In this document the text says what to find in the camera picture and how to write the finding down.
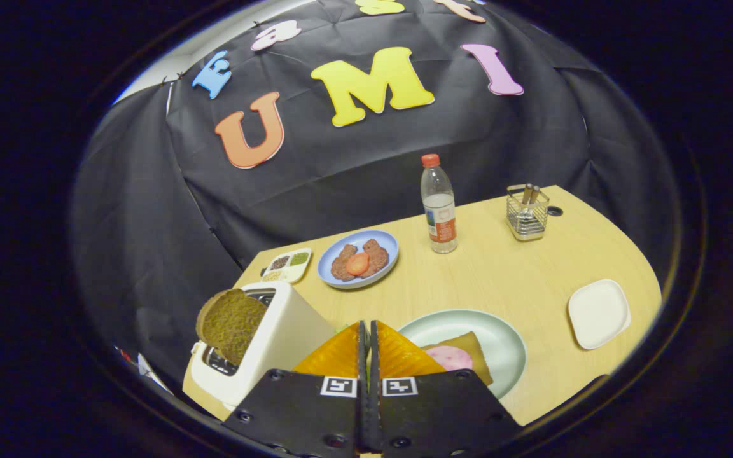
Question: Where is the blue round plate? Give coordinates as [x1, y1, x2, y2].
[317, 230, 400, 290]

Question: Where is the white toaster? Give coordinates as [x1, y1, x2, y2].
[190, 281, 337, 411]

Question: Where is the dark toasted bread slice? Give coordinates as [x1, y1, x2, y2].
[195, 289, 269, 366]

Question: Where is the pale green round plate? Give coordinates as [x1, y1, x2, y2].
[398, 309, 527, 399]

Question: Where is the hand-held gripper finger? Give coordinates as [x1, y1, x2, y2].
[370, 320, 523, 458]
[223, 320, 367, 458]

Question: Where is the white square plate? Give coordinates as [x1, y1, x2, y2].
[568, 279, 632, 350]

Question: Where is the wire cutlery basket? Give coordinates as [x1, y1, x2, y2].
[506, 184, 550, 242]

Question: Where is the clear plastic water bottle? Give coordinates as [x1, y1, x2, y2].
[421, 153, 459, 254]

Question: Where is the white seasoning tray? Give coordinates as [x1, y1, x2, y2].
[261, 247, 312, 284]

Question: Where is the light brown bread slice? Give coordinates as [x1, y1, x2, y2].
[422, 331, 494, 387]

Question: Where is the pink ham slice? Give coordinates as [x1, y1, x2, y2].
[426, 345, 473, 372]

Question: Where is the brown meat patty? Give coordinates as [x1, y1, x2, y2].
[331, 244, 360, 282]
[362, 239, 390, 278]

